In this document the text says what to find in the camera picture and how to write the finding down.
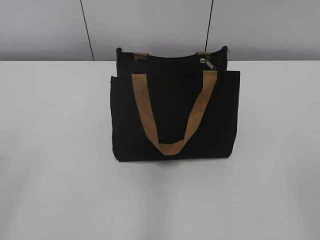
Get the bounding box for silver zipper pull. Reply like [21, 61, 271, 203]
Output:
[199, 57, 217, 71]

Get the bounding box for black tote bag tan handles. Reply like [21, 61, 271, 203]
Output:
[110, 46, 241, 162]

